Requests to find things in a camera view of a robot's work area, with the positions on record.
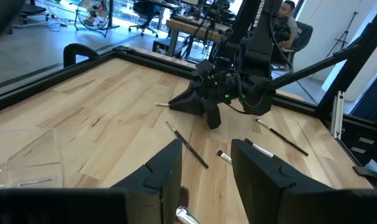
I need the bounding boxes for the black tripod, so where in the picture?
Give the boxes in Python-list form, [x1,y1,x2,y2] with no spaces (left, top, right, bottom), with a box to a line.
[325,11,360,60]

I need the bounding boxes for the wooden top desk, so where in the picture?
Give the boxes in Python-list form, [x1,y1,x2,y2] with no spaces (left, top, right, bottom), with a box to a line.
[165,15,233,58]

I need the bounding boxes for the clear acrylic brush organizer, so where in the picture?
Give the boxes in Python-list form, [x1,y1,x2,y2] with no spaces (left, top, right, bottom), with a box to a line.
[0,127,67,189]

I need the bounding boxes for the black arched handle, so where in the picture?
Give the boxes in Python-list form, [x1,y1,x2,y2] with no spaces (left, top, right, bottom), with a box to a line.
[63,42,101,68]

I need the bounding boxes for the thin black makeup brush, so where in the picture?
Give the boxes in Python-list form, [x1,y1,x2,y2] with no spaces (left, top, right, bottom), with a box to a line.
[216,149,233,165]
[165,121,210,169]

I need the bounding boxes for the black makeup brush silver ferrule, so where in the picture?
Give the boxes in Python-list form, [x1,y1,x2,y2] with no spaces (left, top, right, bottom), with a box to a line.
[255,118,310,157]
[243,138,275,158]

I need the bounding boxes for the powder brush black bristles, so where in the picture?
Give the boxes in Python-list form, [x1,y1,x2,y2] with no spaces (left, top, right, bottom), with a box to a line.
[175,185,200,224]

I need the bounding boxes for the black floor fan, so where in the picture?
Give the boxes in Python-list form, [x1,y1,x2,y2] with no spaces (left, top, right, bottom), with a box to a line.
[74,0,120,38]

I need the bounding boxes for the black office chair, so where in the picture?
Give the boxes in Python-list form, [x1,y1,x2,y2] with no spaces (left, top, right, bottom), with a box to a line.
[19,0,50,25]
[128,0,164,38]

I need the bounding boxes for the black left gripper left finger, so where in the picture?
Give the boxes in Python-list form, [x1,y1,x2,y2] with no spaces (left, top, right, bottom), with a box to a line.
[110,138,183,224]

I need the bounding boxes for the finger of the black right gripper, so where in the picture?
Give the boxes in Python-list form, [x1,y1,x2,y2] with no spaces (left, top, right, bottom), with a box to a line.
[168,82,207,116]
[202,98,222,130]

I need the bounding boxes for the white metal bracket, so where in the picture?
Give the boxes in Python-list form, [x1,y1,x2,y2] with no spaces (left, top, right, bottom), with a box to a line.
[330,90,345,140]

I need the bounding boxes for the dark grey office chair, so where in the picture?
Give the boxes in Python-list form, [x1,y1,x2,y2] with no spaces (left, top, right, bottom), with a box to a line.
[287,21,314,72]

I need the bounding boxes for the black aluminium table frame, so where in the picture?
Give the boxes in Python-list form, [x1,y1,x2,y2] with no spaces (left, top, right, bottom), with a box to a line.
[0,0,377,187]

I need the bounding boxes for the person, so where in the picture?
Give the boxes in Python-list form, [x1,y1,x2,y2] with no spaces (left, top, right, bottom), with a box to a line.
[277,0,301,49]

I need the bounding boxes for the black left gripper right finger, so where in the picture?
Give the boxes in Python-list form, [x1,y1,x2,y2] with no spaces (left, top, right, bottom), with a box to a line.
[231,139,334,224]

